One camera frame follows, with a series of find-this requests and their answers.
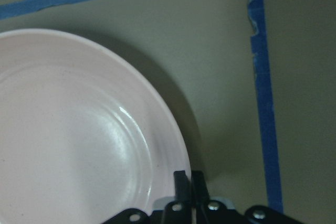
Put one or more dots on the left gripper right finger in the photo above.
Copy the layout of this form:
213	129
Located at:
211	210

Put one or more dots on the pink plate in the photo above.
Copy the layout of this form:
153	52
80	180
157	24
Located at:
83	134

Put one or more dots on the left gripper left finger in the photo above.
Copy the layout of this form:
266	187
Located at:
178	210

